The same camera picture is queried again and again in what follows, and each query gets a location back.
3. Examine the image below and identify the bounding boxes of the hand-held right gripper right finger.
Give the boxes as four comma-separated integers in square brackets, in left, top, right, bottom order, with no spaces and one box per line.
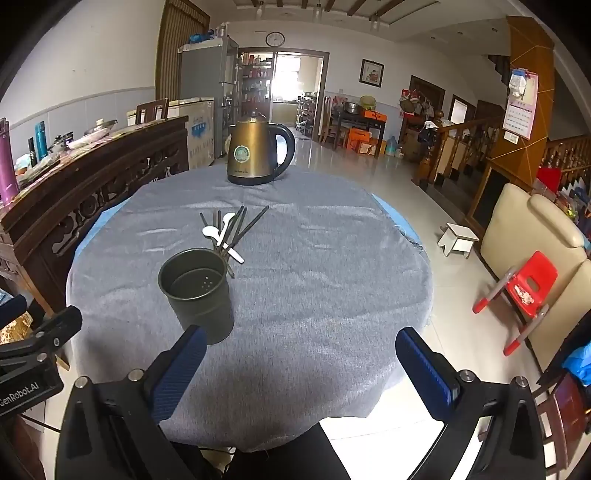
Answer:
[396,326,555,480]

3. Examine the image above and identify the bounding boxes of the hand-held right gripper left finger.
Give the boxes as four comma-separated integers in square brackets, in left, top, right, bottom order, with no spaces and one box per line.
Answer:
[55,324,208,480]

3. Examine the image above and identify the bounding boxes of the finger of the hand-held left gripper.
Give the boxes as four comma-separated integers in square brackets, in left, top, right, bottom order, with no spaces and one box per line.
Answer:
[0,295,28,329]
[0,306,83,370]

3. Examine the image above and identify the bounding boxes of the grey metal utensil holder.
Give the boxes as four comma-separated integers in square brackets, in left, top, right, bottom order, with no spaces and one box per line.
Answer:
[158,248,236,346]

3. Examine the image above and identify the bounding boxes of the white plastic spoon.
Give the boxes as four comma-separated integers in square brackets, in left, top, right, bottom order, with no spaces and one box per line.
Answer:
[202,225,245,265]
[216,212,237,252]

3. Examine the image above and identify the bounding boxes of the gold patterned box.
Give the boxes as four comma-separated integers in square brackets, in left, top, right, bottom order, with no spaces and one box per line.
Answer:
[0,311,34,345]

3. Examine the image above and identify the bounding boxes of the person's dark trousers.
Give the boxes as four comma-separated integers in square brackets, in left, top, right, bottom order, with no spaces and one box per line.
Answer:
[198,421,352,480]

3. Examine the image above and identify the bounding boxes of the purple thermos bottle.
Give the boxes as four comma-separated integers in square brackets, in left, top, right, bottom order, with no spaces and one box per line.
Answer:
[0,117,20,205]

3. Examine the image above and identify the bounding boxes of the carved wooden sideboard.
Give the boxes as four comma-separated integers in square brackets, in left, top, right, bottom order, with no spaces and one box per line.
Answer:
[0,115,190,370]

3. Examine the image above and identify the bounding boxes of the red plastic child chair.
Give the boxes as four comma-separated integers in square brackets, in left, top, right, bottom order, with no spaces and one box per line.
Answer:
[473,251,560,357]

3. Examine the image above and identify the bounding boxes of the dark wooden dining chair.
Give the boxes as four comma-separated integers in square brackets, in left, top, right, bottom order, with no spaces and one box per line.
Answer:
[530,369,591,480]

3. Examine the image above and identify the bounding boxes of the small white stool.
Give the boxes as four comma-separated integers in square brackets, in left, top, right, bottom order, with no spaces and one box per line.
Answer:
[437,222,480,258]

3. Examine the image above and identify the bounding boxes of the grey tablecloth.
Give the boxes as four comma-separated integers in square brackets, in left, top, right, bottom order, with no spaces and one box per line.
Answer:
[66,165,435,455]

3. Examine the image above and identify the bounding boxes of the teal thermos bottle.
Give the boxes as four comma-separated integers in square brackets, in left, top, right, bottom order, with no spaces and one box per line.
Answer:
[33,121,49,160]

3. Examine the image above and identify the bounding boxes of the cream leather armchair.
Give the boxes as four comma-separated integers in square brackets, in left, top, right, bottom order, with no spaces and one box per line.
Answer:
[480,183,591,372]

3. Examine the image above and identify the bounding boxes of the bronze electric kettle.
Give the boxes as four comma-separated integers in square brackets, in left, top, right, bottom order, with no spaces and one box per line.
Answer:
[226,117,297,186]

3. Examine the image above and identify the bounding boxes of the brown wooden chair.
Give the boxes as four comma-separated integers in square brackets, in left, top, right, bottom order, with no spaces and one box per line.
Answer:
[135,98,170,126]

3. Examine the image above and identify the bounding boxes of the white chest freezer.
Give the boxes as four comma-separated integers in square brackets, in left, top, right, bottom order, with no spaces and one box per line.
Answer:
[127,98,217,169]

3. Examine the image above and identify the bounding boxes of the wooden stair railing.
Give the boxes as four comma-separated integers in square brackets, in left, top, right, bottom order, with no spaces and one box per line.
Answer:
[417,111,505,186]

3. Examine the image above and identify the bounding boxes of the orange cardboard box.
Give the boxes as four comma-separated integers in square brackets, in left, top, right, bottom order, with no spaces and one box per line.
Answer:
[346,128,373,153]

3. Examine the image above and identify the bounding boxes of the dark wooden side table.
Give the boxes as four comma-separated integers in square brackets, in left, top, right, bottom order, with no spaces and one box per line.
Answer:
[329,108,389,158]

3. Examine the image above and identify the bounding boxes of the grey refrigerator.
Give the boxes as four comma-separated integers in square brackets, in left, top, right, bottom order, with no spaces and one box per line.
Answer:
[178,36,241,167]

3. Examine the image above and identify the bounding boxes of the glass door shelf cabinet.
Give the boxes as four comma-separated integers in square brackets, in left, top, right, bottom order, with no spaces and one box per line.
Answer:
[239,50,276,129]

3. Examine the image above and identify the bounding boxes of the orange wooden pillar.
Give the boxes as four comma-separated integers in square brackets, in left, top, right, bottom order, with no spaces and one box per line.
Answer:
[488,16,555,185]

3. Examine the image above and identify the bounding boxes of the pink wall calendar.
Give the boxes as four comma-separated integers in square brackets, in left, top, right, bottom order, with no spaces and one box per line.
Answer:
[503,68,540,140]

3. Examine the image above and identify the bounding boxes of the framed wall picture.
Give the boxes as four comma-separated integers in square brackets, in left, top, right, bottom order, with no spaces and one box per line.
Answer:
[359,58,385,89]

